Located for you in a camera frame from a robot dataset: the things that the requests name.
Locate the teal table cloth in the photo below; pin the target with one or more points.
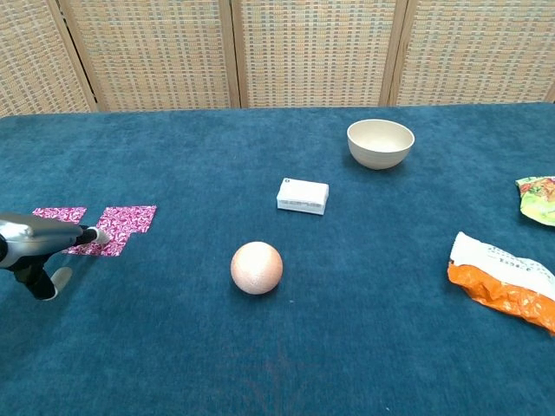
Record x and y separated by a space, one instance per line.
173 338

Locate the peach foam ball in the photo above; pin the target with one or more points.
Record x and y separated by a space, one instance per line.
256 268

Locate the small white box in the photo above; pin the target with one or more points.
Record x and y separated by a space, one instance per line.
303 195

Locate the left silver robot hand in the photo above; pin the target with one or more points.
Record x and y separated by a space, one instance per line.
30 238

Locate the woven folding screen panel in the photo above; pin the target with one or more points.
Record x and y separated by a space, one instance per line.
312 52
477 52
152 52
30 56

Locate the orange and white snack bag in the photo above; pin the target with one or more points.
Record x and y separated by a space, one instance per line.
498 286

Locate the green snack bag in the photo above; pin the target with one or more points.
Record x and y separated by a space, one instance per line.
539 201

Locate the cream bowl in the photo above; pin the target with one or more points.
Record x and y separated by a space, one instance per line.
380 149

